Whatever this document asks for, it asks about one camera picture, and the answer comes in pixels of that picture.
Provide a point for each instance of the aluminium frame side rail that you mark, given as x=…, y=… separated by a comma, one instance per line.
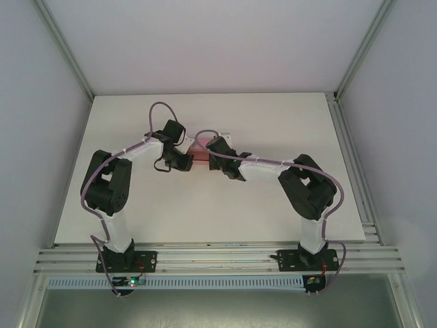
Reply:
x=355, y=171

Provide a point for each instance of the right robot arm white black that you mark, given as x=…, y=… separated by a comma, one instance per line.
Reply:
x=307, y=194

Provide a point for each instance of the small circuit board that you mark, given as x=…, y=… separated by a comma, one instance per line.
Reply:
x=313, y=282

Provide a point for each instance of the circuit board with green light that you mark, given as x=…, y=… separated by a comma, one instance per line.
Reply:
x=131, y=282

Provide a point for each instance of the aluminium frame post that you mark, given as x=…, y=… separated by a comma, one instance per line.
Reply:
x=362, y=51
x=65, y=48

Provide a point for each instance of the pink paper box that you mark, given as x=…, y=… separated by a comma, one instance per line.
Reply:
x=200, y=150

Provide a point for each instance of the black base plate left arm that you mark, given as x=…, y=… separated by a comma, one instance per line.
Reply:
x=145, y=261

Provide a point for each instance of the aluminium frame rail long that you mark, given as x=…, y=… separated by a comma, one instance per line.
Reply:
x=218, y=254

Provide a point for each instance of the black base plate right arm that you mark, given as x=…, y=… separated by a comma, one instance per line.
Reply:
x=290, y=261

